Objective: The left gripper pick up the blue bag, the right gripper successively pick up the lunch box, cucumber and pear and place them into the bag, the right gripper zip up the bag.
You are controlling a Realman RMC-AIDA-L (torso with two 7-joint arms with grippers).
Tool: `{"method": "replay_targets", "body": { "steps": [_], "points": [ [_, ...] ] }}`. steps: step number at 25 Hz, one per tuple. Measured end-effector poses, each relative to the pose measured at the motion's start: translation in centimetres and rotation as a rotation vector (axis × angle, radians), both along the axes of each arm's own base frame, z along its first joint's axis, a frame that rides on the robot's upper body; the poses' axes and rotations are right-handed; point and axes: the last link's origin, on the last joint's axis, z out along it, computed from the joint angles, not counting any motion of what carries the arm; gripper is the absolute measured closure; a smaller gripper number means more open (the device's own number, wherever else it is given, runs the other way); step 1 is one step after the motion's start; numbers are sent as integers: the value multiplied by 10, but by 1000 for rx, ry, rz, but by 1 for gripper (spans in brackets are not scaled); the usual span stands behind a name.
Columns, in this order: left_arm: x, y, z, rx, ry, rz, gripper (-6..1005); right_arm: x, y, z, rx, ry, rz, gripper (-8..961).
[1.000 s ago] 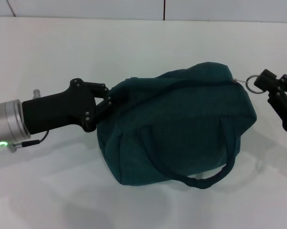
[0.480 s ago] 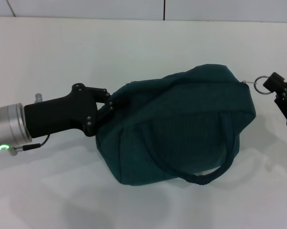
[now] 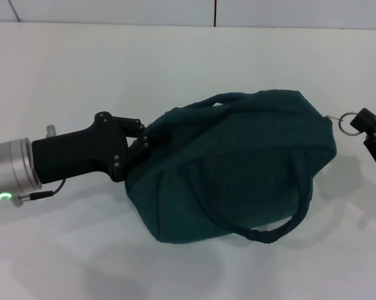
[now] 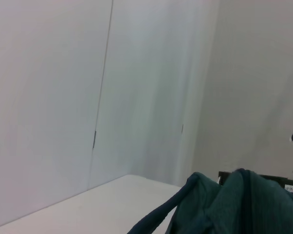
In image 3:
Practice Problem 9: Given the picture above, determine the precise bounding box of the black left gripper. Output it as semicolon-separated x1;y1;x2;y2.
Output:
31;111;170;186

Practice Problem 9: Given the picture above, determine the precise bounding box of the dark teal fabric lunch bag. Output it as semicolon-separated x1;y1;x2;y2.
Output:
124;89;363;245

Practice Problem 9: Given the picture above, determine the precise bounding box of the left arm grey cable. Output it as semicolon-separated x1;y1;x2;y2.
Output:
18;179;66;203

